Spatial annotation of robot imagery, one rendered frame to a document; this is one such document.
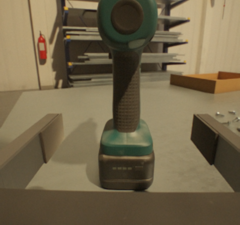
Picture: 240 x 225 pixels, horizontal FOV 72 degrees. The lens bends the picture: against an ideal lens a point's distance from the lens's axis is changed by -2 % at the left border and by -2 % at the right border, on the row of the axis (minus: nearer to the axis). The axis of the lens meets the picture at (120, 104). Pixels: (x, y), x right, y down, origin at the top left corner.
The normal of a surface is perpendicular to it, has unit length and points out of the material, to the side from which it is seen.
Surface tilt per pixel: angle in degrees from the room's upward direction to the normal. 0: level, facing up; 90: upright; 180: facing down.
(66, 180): 0
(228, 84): 90
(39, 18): 90
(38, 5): 90
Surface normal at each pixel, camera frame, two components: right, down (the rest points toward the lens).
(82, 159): 0.00, -0.96
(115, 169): -0.03, 0.29
